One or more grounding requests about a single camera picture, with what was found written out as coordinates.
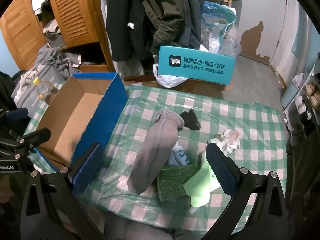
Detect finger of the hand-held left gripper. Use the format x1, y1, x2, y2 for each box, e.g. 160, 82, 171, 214
0, 108, 29, 126
0, 127, 52, 161

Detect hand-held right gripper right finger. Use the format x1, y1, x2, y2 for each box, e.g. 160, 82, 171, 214
205, 144, 290, 240

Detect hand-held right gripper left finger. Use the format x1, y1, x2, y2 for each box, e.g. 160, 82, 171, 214
20, 142, 110, 240

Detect light green cloth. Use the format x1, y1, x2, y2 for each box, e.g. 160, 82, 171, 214
183, 152, 227, 214

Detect printed plastic bag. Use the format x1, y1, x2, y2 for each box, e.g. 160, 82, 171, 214
207, 129, 243, 155

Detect blue cardboard box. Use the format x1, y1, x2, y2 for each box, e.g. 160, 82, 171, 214
34, 73, 129, 173

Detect white blue plastic bag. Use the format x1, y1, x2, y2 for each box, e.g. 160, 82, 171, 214
169, 141, 190, 167

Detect green knitted cloth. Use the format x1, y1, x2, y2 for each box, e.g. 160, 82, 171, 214
157, 162, 200, 202

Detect black sock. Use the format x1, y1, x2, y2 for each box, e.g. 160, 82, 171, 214
179, 109, 201, 131

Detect grey sweatpants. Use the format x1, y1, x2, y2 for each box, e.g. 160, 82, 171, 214
127, 109, 185, 195

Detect grey tote bag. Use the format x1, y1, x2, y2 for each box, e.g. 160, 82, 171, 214
14, 64, 66, 117

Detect black jacket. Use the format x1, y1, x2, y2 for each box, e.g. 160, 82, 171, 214
0, 72, 25, 111

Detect yellow capped plastic bottle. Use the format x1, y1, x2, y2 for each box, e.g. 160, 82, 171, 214
32, 77, 63, 104

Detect green checkered tablecloth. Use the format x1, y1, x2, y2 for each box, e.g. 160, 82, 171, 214
24, 80, 288, 230

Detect grey hoodie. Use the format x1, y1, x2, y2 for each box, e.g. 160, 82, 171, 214
35, 44, 83, 80

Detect brown cardboard box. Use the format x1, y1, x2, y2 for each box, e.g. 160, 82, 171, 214
124, 75, 233, 98

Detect pile of folded clothes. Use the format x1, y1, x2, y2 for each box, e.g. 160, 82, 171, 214
31, 0, 66, 48

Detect light blue bin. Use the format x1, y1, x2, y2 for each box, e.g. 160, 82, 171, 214
280, 82, 301, 109

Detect teal box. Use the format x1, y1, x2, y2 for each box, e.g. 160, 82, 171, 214
157, 45, 237, 85

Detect white shoe rack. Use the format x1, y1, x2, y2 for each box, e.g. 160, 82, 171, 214
280, 52, 320, 140

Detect wooden louvred wardrobe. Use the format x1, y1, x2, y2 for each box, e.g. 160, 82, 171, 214
0, 0, 117, 73

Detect small white plastic bag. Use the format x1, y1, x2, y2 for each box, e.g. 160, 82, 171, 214
292, 73, 307, 86

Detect large clear plastic bag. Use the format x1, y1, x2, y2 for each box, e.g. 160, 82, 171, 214
200, 1, 242, 55

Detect black hanging coat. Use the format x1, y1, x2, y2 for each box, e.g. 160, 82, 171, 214
106, 0, 160, 62

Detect dark blue hanging coat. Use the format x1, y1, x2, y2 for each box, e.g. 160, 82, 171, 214
180, 0, 208, 48

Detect olive green jacket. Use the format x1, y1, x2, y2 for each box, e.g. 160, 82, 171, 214
141, 0, 192, 48

